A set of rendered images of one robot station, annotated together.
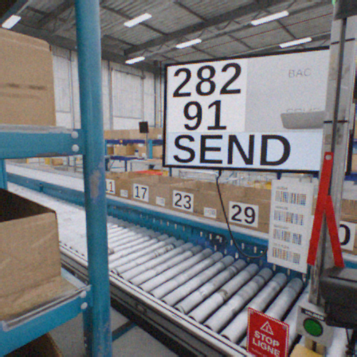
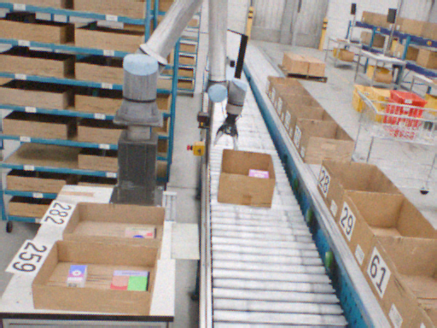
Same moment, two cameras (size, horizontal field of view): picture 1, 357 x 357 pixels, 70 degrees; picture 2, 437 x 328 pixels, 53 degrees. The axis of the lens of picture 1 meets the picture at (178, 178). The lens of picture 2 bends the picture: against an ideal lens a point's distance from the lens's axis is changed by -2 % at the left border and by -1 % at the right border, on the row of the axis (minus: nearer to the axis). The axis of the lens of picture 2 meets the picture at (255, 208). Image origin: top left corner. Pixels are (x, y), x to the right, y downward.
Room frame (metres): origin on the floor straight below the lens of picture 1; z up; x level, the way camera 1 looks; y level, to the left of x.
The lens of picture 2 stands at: (-1.32, -2.28, 1.78)
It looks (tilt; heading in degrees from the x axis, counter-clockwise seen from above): 26 degrees down; 39
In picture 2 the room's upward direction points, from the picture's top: 9 degrees clockwise
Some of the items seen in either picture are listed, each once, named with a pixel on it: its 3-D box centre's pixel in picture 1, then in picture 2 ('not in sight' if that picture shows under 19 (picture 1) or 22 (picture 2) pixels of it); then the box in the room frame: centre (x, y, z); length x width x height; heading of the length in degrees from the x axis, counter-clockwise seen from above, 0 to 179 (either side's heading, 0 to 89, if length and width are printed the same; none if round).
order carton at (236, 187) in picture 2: not in sight; (245, 176); (0.43, -0.74, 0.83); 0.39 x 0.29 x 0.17; 45
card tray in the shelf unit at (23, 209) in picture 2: not in sight; (44, 201); (-0.11, 0.71, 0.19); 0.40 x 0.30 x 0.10; 137
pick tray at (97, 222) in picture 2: not in sight; (117, 229); (-0.44, -0.83, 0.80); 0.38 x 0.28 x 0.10; 141
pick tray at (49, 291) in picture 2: not in sight; (100, 275); (-0.66, -1.08, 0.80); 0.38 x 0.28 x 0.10; 139
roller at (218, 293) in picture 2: not in sight; (275, 297); (-0.15, -1.48, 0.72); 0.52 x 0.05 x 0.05; 139
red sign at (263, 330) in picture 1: (279, 345); not in sight; (0.54, -0.24, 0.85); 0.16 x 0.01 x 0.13; 49
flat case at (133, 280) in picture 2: not in sight; (129, 287); (-0.58, -1.15, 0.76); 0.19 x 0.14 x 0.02; 51
